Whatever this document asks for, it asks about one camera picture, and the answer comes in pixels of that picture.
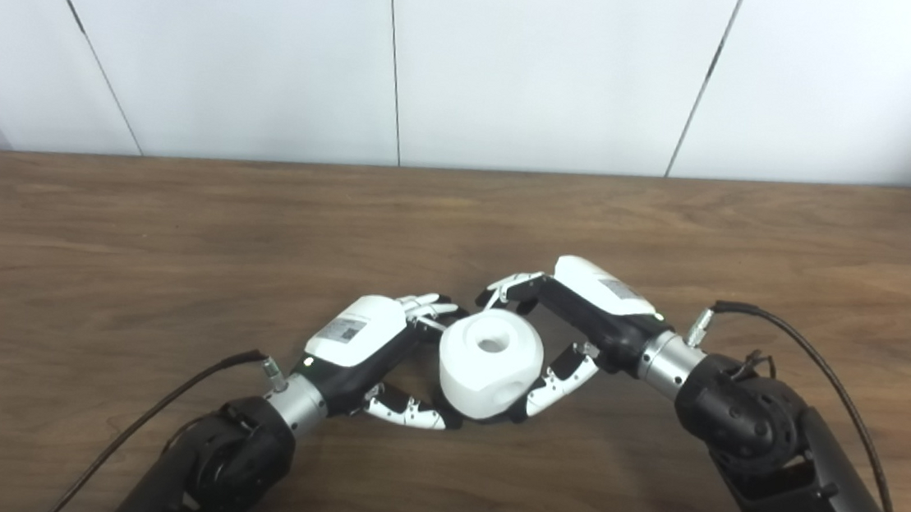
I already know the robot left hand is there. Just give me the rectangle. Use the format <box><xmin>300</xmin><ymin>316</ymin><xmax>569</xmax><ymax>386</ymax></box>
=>
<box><xmin>289</xmin><ymin>280</ymin><xmax>473</xmax><ymax>435</ymax></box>

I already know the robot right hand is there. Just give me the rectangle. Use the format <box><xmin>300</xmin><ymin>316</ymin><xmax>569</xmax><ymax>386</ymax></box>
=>
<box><xmin>464</xmin><ymin>247</ymin><xmax>680</xmax><ymax>437</ymax></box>

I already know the round white piece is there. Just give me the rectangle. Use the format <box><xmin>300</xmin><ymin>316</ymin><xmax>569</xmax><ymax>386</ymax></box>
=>
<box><xmin>432</xmin><ymin>303</ymin><xmax>550</xmax><ymax>427</ymax></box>

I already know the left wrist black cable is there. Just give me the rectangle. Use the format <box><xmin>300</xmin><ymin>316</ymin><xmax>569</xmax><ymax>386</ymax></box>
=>
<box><xmin>45</xmin><ymin>332</ymin><xmax>291</xmax><ymax>512</ymax></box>

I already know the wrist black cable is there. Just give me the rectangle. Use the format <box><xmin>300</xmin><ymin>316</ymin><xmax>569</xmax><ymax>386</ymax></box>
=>
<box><xmin>45</xmin><ymin>332</ymin><xmax>291</xmax><ymax>512</ymax></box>
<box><xmin>670</xmin><ymin>298</ymin><xmax>911</xmax><ymax>512</ymax></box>

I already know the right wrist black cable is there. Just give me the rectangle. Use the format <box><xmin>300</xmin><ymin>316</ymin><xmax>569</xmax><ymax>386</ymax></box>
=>
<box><xmin>670</xmin><ymin>298</ymin><xmax>911</xmax><ymax>512</ymax></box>

